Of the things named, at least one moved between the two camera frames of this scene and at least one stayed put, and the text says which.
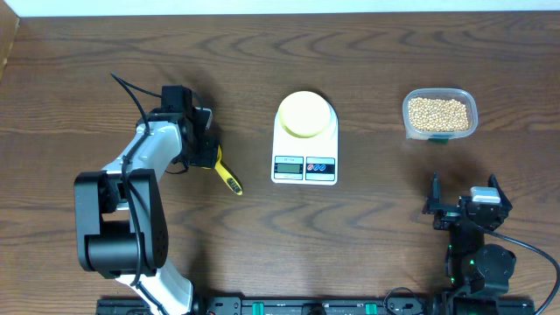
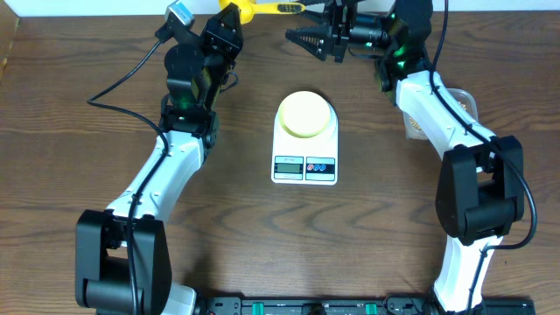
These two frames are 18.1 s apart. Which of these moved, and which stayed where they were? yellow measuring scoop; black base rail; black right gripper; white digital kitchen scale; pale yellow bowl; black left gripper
Moved: black right gripper; yellow measuring scoop; black left gripper
Stayed: black base rail; pale yellow bowl; white digital kitchen scale
